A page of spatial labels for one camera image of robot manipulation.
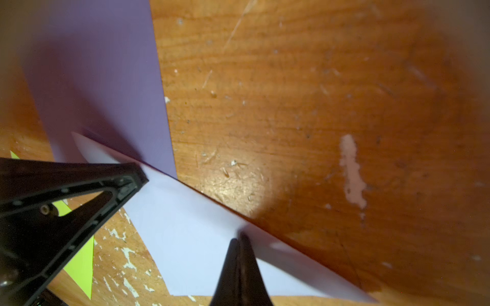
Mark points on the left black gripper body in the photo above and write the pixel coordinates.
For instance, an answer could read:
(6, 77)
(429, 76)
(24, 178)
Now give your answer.
(33, 233)

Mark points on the light lavender square paper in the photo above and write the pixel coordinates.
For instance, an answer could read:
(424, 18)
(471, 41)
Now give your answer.
(187, 235)

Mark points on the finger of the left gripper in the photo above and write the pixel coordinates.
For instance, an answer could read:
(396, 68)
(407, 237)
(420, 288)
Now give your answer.
(94, 193)

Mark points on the dark purple square paper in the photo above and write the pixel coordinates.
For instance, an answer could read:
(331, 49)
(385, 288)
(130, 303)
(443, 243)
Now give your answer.
(93, 69)

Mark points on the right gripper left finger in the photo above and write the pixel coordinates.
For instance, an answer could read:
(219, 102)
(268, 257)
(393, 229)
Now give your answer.
(228, 288)

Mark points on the lime green square paper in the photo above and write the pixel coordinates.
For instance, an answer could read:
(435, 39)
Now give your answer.
(76, 279)

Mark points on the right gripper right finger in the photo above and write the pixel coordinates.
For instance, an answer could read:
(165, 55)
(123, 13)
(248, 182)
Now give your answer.
(252, 288)

